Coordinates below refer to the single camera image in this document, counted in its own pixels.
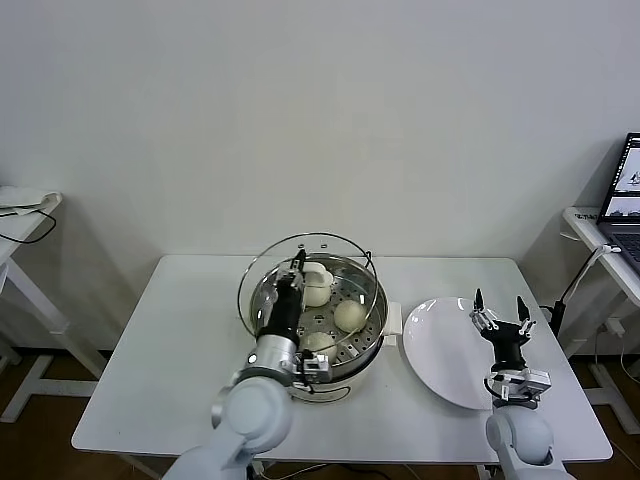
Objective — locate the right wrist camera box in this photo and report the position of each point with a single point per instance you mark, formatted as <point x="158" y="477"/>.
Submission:
<point x="525" y="382"/>

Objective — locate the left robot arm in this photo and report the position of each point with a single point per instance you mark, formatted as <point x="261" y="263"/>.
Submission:
<point x="255" y="410"/>

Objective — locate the stainless steel steamer basket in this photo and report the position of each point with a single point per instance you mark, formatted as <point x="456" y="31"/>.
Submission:
<point x="350" y="341"/>

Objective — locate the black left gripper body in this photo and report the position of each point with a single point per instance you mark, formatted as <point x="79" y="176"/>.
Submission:
<point x="282" y="312"/>

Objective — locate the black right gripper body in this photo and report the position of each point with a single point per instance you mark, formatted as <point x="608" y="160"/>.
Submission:
<point x="507" y="345"/>

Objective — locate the open grey laptop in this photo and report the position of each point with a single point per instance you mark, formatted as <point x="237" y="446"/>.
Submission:
<point x="625" y="245"/>

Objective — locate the white cloth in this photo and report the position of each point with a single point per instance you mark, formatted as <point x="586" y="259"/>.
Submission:
<point x="47" y="200"/>

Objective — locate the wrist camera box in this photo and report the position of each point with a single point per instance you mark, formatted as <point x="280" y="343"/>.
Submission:
<point x="525" y="382"/>
<point x="315" y="369"/>

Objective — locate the white steamed baozi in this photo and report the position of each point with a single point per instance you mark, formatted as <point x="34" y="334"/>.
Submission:
<point x="350" y="315"/>
<point x="320" y="297"/>
<point x="320" y="341"/>

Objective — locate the white round plate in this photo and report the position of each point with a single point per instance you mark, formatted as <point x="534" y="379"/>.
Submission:
<point x="440" y="350"/>

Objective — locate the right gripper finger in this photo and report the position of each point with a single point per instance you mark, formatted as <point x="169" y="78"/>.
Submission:
<point x="478" y="302"/>
<point x="522" y="311"/>

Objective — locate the white side table with laptop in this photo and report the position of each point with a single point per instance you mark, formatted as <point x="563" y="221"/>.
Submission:
<point x="580" y="227"/>

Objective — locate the white power strip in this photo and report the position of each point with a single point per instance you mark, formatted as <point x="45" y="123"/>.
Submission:
<point x="262" y="470"/>

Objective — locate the white wall charger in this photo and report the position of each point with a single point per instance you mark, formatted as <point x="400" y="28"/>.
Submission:
<point x="612" y="327"/>

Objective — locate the black stand post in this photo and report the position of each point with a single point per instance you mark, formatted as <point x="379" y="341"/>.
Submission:
<point x="556" y="315"/>

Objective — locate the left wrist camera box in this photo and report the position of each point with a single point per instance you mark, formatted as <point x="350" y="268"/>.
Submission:
<point x="315" y="369"/>

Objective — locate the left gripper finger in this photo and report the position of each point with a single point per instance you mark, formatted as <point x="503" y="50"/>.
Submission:
<point x="300" y="261"/>

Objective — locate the white side table with cloth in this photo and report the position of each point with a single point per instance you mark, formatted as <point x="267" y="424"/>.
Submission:
<point x="15" y="232"/>

